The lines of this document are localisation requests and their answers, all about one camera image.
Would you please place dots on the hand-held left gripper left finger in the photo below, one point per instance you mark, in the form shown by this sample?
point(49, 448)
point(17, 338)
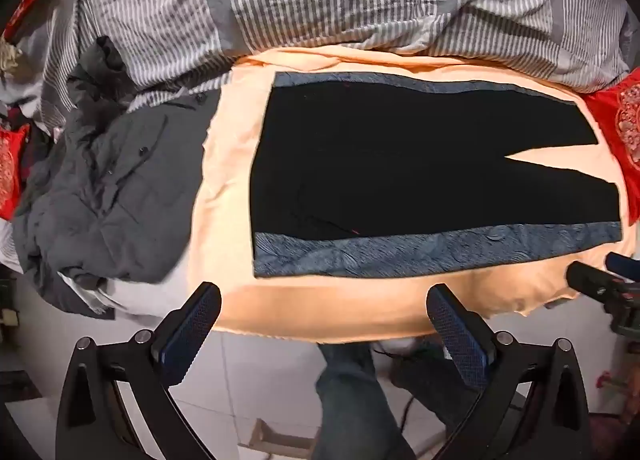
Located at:
point(192, 320)

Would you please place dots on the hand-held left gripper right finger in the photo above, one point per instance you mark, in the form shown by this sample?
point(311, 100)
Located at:
point(452, 325)

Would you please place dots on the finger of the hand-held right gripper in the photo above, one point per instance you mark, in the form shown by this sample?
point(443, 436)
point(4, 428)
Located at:
point(590, 281)
point(624, 265)

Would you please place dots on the black pants with blue stripes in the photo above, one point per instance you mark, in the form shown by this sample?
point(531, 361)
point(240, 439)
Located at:
point(400, 164)

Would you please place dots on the white cloth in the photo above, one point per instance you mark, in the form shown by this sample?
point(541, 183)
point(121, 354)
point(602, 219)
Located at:
point(145, 295)

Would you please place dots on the person's leg in jeans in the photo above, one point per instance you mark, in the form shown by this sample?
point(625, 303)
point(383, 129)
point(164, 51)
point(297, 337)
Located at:
point(430, 380)
point(350, 400)

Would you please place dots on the orange bed sheet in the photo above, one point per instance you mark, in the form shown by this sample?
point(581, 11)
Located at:
point(310, 302)

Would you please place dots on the cardboard box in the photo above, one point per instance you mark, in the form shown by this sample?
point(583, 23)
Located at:
point(280, 435)

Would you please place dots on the red embroidered cushion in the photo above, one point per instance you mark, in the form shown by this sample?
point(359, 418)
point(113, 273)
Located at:
point(617, 114)

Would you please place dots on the dark grey button shirt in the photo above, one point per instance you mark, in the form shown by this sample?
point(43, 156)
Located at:
point(115, 190)

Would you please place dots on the red cloth at left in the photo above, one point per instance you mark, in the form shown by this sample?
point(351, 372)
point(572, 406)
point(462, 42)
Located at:
point(11, 169)

